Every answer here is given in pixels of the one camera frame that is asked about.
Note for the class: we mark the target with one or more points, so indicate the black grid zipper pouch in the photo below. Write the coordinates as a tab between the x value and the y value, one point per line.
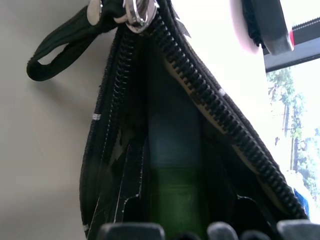
212	105

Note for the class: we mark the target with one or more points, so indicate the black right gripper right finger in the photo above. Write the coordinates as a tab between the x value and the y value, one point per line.
300	231

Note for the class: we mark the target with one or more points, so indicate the green highlighter with dark cap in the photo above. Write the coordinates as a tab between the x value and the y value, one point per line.
176	175

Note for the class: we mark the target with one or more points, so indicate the finger of the black ribbed left gripper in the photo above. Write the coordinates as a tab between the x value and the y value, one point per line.
271	27

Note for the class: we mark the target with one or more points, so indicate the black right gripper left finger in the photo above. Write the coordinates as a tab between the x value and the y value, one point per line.
130	232

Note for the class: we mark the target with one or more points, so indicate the blue object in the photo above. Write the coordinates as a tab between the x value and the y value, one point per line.
301	200

